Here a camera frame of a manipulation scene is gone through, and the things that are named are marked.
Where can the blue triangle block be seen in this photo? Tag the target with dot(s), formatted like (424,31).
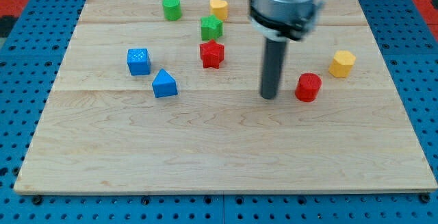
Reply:
(164,85)

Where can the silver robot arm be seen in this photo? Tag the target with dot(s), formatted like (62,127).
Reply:
(281,20)

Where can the yellow hexagon block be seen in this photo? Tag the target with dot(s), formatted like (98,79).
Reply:
(342,64)

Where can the blue cube block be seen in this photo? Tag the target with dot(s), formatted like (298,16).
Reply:
(138,61)

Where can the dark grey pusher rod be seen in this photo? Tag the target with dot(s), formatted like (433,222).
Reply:
(273,57)

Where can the wooden board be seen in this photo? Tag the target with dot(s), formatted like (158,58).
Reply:
(103,132)

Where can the green cylinder block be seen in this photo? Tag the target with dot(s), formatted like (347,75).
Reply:
(172,9)

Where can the red star block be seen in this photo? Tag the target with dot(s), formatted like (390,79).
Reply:
(211,54)

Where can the yellow heart block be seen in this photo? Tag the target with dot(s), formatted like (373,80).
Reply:
(219,8)

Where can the green star block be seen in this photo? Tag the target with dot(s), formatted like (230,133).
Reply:
(211,28)

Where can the red cylinder block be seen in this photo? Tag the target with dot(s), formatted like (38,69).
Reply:
(308,87)

